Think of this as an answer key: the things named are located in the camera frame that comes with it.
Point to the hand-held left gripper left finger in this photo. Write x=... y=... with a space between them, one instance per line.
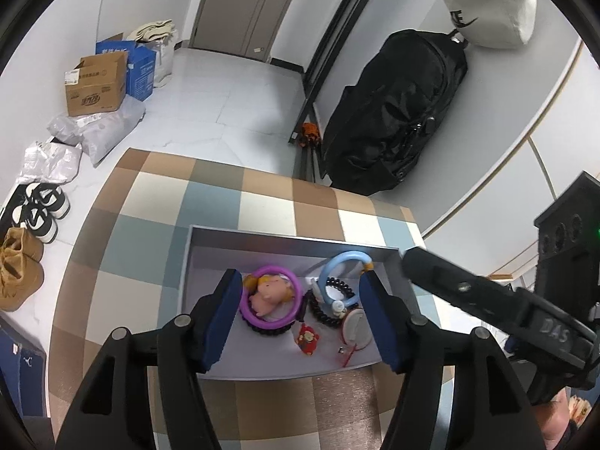
x=220 y=321

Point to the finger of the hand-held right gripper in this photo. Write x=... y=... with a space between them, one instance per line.
x=459 y=288

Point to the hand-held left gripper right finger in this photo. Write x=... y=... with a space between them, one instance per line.
x=382 y=326

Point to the red white crochet flower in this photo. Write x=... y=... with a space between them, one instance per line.
x=354 y=330

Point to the round purple-rimmed pin badge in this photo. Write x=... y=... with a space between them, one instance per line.
x=269 y=295

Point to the small red charm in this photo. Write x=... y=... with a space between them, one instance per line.
x=308 y=337

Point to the grey cardboard box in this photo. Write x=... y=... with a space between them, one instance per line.
x=281 y=248

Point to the person's right hand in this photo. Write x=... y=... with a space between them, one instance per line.
x=551 y=424

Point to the checked tablecloth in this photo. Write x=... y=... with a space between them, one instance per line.
x=140 y=243

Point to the white sliding wardrobe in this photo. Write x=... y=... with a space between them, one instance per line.
x=529 y=140

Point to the black backpack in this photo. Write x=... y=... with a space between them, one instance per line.
x=393 y=117

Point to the brown suede boot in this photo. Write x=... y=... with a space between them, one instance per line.
x=21 y=243
x=21 y=286

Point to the dark blue shoebox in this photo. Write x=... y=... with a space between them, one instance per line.
x=21 y=370

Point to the orange black tool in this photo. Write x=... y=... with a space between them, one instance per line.
x=309 y=133

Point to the black white sneaker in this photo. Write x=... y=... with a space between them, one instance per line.
x=51 y=199
x=37 y=220

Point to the grey plastic parcel bag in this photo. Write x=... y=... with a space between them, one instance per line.
x=108 y=129

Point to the white plastic parcel bag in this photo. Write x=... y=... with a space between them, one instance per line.
x=49 y=161

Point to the blue cardboard box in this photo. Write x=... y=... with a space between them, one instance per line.
x=143 y=72

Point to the brown cardboard box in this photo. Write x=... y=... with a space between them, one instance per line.
x=96 y=89

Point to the black metal stand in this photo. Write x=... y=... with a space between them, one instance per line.
x=328 y=56

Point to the white canvas bag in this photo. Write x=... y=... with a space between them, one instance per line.
x=492 y=4

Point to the beige canvas tote bag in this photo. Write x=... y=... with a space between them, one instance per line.
x=161 y=54

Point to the grey door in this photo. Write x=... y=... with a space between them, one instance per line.
x=243 y=9

